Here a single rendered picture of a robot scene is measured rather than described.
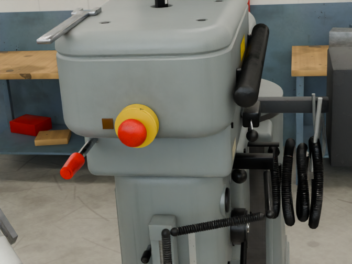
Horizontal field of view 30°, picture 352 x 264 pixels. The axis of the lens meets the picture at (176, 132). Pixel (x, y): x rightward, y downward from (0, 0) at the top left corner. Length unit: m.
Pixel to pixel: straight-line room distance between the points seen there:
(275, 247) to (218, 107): 0.82
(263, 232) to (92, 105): 0.81
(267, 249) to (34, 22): 4.36
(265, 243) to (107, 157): 0.69
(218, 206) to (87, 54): 0.38
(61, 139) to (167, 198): 4.22
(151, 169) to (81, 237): 3.33
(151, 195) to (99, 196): 3.79
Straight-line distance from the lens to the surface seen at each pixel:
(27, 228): 4.60
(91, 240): 4.32
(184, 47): 0.89
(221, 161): 1.04
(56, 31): 0.92
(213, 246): 1.17
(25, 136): 5.63
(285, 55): 5.42
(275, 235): 1.68
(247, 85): 0.93
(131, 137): 0.89
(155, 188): 1.11
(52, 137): 5.37
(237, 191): 1.31
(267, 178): 1.16
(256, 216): 1.04
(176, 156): 1.04
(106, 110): 0.94
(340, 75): 1.33
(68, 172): 0.94
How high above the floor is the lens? 2.06
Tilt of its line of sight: 20 degrees down
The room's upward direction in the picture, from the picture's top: 3 degrees counter-clockwise
